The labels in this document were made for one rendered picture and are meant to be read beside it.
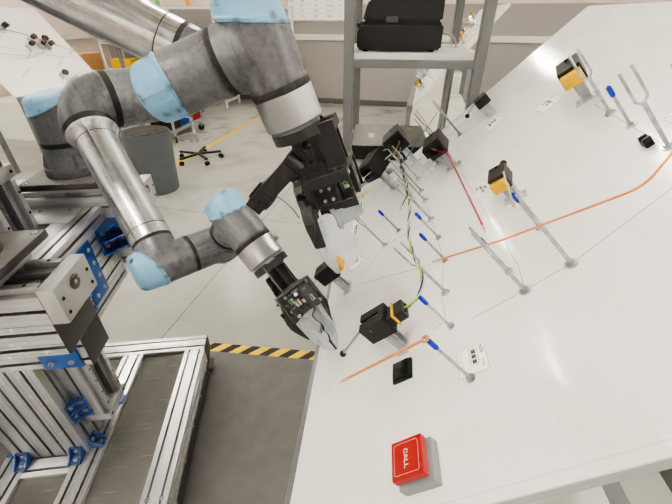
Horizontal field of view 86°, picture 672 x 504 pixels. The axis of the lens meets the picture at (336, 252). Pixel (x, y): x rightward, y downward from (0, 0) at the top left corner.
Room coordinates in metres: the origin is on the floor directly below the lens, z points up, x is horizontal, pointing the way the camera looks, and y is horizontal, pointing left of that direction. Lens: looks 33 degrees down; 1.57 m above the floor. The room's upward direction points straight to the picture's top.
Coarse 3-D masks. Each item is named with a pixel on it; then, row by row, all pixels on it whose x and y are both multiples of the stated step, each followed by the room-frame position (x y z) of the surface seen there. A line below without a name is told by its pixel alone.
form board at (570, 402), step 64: (640, 64) 0.78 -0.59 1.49; (512, 128) 0.94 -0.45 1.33; (576, 128) 0.73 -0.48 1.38; (640, 128) 0.60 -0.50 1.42; (384, 192) 1.22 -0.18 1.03; (448, 192) 0.87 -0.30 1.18; (576, 192) 0.56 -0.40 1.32; (640, 192) 0.47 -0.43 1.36; (384, 256) 0.81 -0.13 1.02; (512, 256) 0.51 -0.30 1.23; (576, 256) 0.43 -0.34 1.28; (640, 256) 0.37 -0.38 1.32; (448, 320) 0.46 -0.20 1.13; (512, 320) 0.38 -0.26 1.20; (576, 320) 0.33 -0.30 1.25; (640, 320) 0.29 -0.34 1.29; (320, 384) 0.50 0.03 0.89; (384, 384) 0.40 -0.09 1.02; (448, 384) 0.34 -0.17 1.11; (512, 384) 0.29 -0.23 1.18; (576, 384) 0.26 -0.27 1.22; (640, 384) 0.23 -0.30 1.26; (320, 448) 0.35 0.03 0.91; (384, 448) 0.29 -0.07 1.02; (448, 448) 0.25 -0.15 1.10; (512, 448) 0.22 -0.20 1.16; (576, 448) 0.19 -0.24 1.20; (640, 448) 0.18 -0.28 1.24
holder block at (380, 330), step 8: (384, 304) 0.49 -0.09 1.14; (368, 312) 0.49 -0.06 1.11; (376, 312) 0.48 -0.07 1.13; (384, 312) 0.47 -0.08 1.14; (360, 320) 0.48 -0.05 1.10; (368, 320) 0.47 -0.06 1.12; (376, 320) 0.45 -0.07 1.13; (384, 320) 0.45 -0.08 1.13; (360, 328) 0.46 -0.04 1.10; (368, 328) 0.45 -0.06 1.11; (376, 328) 0.45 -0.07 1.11; (384, 328) 0.45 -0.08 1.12; (392, 328) 0.45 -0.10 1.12; (368, 336) 0.45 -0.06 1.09; (376, 336) 0.45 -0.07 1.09; (384, 336) 0.45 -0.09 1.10
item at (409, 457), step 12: (396, 444) 0.26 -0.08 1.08; (408, 444) 0.26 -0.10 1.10; (420, 444) 0.25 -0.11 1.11; (396, 456) 0.25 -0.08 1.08; (408, 456) 0.24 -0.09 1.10; (420, 456) 0.23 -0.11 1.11; (396, 468) 0.23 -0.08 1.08; (408, 468) 0.23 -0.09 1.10; (420, 468) 0.22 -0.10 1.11; (396, 480) 0.22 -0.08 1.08; (408, 480) 0.22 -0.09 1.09
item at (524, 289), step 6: (468, 228) 0.44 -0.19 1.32; (474, 234) 0.42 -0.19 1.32; (480, 240) 0.42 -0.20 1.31; (486, 246) 0.44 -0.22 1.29; (492, 252) 0.43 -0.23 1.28; (498, 258) 0.43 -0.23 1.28; (504, 264) 0.43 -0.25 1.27; (504, 270) 0.43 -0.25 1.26; (510, 276) 0.42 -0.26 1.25; (516, 282) 0.42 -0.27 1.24; (522, 288) 0.42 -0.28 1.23; (528, 288) 0.42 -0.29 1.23; (522, 294) 0.42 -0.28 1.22
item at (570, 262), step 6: (522, 204) 0.42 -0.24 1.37; (528, 210) 0.42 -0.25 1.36; (534, 216) 0.42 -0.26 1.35; (540, 222) 0.43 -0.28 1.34; (540, 228) 0.42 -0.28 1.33; (546, 228) 0.43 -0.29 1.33; (546, 234) 0.42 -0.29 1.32; (552, 240) 0.42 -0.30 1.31; (558, 246) 0.42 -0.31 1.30; (564, 252) 0.42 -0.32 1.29; (564, 258) 0.42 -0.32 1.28; (570, 258) 0.42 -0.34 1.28; (570, 264) 0.42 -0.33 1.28; (576, 264) 0.41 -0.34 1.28
